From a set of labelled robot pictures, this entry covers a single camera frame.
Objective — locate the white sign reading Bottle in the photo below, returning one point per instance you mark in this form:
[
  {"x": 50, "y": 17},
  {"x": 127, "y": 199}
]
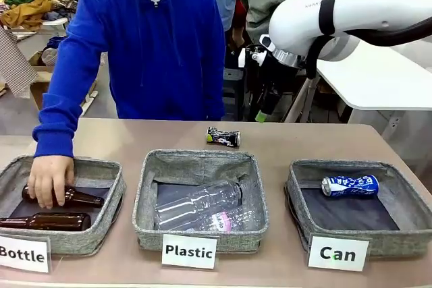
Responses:
[{"x": 23, "y": 254}]

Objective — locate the white sign reading Can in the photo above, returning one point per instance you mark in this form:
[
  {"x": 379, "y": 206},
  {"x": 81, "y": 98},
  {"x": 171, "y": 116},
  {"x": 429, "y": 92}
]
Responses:
[{"x": 337, "y": 254}]

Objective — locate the grey fabric basket can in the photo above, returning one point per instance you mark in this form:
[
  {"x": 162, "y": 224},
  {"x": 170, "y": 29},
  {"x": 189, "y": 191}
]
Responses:
[{"x": 337, "y": 170}]

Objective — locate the grey fabric basket plastic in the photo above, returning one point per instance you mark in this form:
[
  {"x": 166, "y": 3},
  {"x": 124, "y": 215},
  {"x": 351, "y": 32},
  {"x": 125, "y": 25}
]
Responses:
[{"x": 202, "y": 166}]

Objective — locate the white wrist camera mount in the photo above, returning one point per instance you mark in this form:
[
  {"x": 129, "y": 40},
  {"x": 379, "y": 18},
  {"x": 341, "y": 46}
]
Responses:
[{"x": 251, "y": 57}]

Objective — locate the person's right forearm blue sleeve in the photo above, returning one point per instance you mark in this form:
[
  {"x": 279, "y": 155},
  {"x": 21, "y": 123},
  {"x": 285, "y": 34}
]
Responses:
[{"x": 54, "y": 136}]

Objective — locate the white background table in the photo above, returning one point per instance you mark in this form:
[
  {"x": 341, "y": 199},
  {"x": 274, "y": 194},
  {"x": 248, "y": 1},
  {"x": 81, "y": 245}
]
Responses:
[{"x": 371, "y": 82}]

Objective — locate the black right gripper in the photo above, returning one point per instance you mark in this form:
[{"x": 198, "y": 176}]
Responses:
[{"x": 268, "y": 77}]

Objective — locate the white table under clothes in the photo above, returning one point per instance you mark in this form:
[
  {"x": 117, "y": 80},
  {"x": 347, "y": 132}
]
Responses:
[{"x": 54, "y": 22}]

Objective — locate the crushed black drink can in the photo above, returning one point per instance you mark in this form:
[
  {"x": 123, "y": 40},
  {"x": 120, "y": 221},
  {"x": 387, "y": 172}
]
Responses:
[{"x": 222, "y": 137}]

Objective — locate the brown checked cloth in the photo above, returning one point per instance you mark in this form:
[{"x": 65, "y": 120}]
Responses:
[{"x": 13, "y": 62}]

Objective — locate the clear plastic bottle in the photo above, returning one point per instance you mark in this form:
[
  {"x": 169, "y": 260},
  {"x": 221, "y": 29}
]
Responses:
[{"x": 195, "y": 200}]

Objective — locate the grey fabric basket bottle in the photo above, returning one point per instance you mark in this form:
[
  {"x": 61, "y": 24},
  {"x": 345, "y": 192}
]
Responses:
[{"x": 98, "y": 170}]

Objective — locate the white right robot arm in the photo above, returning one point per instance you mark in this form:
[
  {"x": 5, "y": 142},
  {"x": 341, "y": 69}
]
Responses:
[{"x": 371, "y": 1}]

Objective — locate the person's right hand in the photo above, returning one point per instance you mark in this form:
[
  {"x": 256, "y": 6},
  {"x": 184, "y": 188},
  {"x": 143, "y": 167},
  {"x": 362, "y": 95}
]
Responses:
[{"x": 50, "y": 176}]

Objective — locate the person in blue hoodie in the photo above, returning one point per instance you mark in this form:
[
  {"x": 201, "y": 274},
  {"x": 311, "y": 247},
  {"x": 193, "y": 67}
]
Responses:
[{"x": 162, "y": 48}]

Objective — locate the pile of colourful clothes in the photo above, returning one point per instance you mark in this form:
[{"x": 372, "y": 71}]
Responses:
[{"x": 30, "y": 8}]

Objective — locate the crushed clear bottle pink label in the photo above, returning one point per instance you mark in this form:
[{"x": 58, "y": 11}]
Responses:
[{"x": 236, "y": 217}]

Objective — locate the white sign reading Plastic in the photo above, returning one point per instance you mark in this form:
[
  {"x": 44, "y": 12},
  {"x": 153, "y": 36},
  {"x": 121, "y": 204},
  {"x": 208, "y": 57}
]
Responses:
[{"x": 189, "y": 251}]

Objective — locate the cardboard box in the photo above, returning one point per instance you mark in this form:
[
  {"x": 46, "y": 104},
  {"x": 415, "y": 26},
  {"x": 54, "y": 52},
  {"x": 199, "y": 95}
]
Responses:
[{"x": 40, "y": 79}]

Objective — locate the brown glass bottle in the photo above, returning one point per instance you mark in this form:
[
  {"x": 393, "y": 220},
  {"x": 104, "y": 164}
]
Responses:
[
  {"x": 84, "y": 198},
  {"x": 57, "y": 222}
]

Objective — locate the crushed blue white drink can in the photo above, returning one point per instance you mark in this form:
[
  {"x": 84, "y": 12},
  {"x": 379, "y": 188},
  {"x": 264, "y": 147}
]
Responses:
[{"x": 351, "y": 185}]

